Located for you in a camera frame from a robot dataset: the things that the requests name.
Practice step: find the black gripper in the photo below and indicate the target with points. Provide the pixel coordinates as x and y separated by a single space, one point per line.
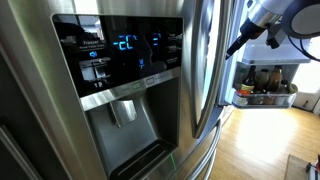
253 28

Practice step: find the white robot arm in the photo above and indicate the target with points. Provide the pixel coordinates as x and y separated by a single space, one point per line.
303 20

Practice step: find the dark bottle yellow label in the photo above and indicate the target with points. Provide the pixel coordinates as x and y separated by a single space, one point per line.
248 83

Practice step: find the brown sauce bottle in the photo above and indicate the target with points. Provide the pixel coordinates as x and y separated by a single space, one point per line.
275 80

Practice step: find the clear door shelf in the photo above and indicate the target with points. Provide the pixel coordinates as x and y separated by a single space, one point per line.
266 100

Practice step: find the small dark capped bottle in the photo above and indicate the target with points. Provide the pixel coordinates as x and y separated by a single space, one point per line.
284 88

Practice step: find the stainless steel fridge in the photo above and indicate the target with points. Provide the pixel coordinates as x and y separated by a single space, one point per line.
36 66

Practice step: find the jar with red lid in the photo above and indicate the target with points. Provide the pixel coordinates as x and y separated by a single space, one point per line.
241 98

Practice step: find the small round jar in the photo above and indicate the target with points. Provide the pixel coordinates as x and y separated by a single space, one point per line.
293 88

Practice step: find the black dispenser control panel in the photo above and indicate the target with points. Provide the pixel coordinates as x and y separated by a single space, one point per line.
133 66

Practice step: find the steel dispenser lever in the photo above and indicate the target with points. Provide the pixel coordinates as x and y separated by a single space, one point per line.
123 111

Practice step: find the brown cardboard box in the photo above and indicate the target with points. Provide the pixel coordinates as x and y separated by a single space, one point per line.
295 170

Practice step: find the dispenser drip tray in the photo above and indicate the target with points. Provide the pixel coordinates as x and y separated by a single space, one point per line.
143 160

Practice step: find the red and white object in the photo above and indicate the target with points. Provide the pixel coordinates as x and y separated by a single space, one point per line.
315 173

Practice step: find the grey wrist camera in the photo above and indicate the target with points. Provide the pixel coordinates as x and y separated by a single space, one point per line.
276 35

